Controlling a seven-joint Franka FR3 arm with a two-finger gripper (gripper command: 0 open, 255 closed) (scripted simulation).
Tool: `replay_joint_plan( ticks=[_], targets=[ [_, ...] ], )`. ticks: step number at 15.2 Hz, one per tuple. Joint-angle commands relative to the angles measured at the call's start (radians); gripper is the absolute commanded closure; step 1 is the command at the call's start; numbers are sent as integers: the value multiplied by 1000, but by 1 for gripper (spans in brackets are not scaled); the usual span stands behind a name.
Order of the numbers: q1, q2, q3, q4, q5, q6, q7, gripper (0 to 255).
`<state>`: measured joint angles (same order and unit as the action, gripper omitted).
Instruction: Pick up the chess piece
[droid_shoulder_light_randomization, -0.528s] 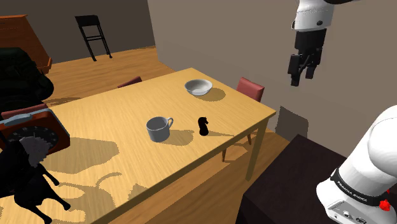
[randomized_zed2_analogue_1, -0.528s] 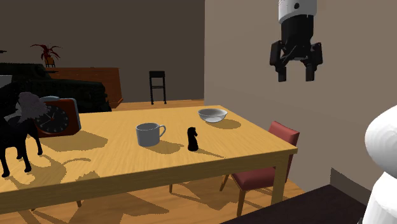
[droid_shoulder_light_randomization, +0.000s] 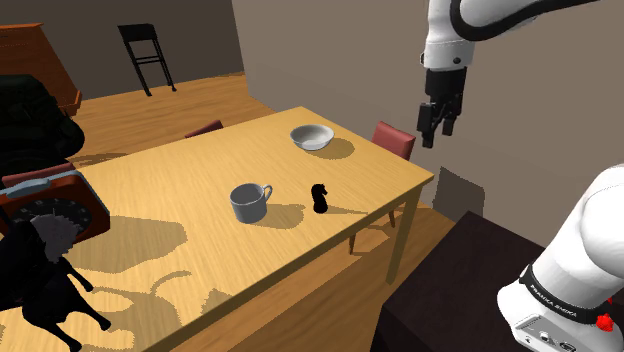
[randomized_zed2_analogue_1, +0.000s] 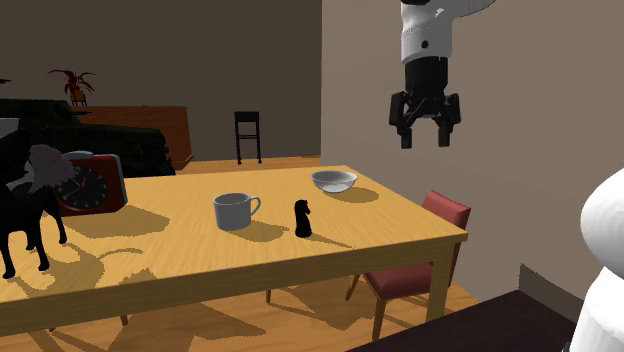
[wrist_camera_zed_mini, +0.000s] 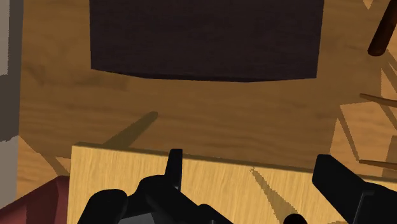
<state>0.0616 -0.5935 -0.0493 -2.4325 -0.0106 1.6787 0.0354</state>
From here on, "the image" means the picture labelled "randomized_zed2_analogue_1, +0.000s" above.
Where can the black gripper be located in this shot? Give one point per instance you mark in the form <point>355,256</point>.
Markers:
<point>426,78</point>

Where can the black chess knight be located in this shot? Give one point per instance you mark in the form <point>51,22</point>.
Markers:
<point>303,222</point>

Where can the dark sofa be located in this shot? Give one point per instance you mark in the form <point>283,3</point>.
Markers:
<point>97,141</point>

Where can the red potted plant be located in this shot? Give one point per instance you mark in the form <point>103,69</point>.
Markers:
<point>75,85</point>

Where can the wooden table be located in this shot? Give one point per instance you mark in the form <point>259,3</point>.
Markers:
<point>195,263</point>

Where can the red wooden chair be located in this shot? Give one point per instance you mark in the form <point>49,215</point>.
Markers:
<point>404,280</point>

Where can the black horse figure grey mane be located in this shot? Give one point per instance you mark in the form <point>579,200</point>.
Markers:
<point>24,214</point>

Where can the red clock with black face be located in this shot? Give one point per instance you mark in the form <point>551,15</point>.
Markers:
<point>105,187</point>

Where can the dark robot stand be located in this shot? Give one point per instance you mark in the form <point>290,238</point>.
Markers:
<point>487,326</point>

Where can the grey mug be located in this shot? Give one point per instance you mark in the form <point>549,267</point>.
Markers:
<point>233,212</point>

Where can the black stool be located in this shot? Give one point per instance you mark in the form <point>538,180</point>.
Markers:
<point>247,117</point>

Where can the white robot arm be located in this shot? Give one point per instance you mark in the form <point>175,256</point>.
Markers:
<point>424,29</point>

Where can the brown wooden sideboard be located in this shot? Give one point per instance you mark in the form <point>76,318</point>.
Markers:
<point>156,129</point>

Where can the white bowl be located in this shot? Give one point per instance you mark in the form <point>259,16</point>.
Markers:
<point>334,183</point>

